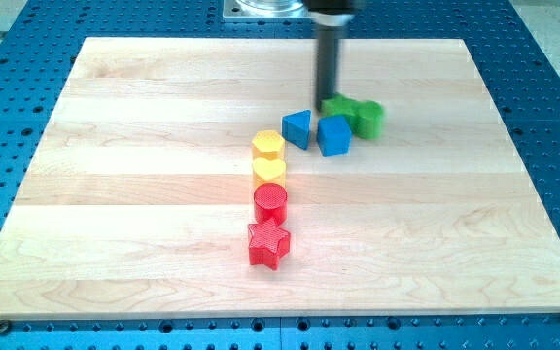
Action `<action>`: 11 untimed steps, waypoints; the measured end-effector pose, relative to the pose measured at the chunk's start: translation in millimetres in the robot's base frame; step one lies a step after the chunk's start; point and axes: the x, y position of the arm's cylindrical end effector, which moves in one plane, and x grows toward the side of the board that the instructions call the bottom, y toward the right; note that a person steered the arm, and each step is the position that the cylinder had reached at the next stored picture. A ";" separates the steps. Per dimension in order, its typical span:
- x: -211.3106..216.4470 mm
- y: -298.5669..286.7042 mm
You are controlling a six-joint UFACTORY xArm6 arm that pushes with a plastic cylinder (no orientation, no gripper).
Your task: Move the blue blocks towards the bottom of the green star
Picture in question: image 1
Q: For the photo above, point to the green star block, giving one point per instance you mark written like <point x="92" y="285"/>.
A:
<point x="341" y="105"/>

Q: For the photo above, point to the green cylinder block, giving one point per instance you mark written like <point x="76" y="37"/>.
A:
<point x="370" y="116"/>

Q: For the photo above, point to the red star block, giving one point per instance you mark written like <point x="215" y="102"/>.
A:
<point x="268" y="243"/>

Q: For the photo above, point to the yellow heart block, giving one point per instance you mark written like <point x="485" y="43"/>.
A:
<point x="269" y="171"/>

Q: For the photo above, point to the red cylinder block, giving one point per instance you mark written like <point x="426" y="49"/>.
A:
<point x="270" y="202"/>

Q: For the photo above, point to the yellow hexagon block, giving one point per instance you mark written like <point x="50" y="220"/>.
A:
<point x="268" y="144"/>

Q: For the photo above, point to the blue triangle block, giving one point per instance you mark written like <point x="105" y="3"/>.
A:
<point x="296" y="128"/>

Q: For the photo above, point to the blue cube block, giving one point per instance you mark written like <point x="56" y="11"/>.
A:
<point x="333" y="135"/>

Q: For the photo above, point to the light wooden board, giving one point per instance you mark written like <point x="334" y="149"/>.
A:
<point x="137" y="201"/>

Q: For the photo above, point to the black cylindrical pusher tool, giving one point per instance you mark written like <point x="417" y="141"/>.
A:
<point x="327" y="51"/>

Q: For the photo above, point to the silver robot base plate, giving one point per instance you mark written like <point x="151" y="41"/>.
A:
<point x="247" y="9"/>

